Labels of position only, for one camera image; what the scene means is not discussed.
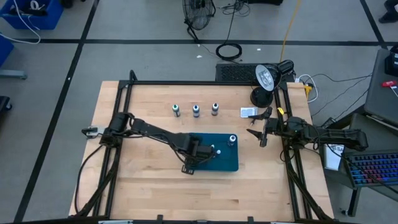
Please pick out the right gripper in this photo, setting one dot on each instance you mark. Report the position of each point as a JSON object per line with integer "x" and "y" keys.
{"x": 264, "y": 142}

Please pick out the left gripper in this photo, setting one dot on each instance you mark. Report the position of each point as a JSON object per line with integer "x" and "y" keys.
{"x": 200, "y": 151}

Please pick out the large purple-tipped coloring bottle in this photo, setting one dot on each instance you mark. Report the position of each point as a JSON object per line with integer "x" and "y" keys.
{"x": 232, "y": 138}

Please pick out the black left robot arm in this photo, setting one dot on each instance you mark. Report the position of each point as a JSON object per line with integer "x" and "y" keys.
{"x": 149, "y": 127}

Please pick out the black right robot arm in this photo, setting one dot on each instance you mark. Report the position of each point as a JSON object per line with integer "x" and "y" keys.
{"x": 339, "y": 137}

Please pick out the large black-tipped coloring bottle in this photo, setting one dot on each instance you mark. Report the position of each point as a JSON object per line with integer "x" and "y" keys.
{"x": 214, "y": 109}

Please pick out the large blue-tipped coloring bottle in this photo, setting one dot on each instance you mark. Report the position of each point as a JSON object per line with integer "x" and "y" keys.
{"x": 196, "y": 110}

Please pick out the large green-tipped coloring bottle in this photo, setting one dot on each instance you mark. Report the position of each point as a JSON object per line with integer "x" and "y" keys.
{"x": 176, "y": 110}

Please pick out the small white printed card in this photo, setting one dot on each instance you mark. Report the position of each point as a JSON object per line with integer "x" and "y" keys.
{"x": 248, "y": 112}

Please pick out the blue plastic bin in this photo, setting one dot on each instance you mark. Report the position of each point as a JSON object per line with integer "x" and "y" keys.
{"x": 224, "y": 161}

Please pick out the black desk lamp silver shade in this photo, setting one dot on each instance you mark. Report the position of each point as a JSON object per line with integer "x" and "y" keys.
{"x": 262, "y": 98}

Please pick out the black perforated computer case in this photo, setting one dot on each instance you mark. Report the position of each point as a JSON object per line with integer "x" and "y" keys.
{"x": 233, "y": 73}

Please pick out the yellow power plug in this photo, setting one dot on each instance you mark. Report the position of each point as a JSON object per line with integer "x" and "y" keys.
{"x": 308, "y": 89}

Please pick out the black table edge clamp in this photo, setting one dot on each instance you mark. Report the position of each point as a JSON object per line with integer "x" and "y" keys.
{"x": 250, "y": 219}
{"x": 159, "y": 218}

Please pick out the white printed paper sheet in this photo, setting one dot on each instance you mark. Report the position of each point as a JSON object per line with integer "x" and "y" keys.
{"x": 332, "y": 160}

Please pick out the grey desk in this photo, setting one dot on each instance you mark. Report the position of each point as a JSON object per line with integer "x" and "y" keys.
{"x": 379, "y": 102}

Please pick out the backlit rainbow keyboard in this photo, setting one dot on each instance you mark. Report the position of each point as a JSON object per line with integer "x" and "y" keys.
{"x": 373, "y": 169}

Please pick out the dark grey side table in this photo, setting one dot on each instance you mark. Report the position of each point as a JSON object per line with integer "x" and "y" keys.
{"x": 382, "y": 137}

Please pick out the black equipment base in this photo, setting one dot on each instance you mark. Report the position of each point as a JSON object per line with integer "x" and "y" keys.
{"x": 264, "y": 2}

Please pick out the black floor fan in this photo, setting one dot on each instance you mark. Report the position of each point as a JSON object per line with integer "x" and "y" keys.
{"x": 199, "y": 14}

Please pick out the small red object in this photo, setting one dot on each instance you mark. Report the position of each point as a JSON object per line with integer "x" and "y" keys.
{"x": 389, "y": 83}

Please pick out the black desktop device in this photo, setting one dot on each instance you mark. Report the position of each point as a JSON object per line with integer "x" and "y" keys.
{"x": 392, "y": 62}

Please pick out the person's foot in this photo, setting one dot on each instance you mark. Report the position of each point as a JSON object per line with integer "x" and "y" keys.
{"x": 388, "y": 15}

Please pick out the black chair base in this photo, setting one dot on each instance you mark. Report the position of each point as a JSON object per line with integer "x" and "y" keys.
{"x": 3, "y": 104}

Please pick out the grey metal floor foot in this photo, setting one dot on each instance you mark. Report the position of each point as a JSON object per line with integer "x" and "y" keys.
{"x": 12, "y": 74}

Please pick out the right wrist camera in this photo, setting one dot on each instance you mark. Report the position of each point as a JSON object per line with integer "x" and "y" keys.
{"x": 276, "y": 124}

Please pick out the yellow frame tag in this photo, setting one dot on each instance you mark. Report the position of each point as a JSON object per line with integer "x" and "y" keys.
{"x": 281, "y": 110}

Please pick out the black aluminium table frame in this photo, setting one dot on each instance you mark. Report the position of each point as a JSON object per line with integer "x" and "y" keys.
{"x": 202, "y": 82}

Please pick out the grey metal base bracket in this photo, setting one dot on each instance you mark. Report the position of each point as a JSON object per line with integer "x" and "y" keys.
{"x": 93, "y": 129}

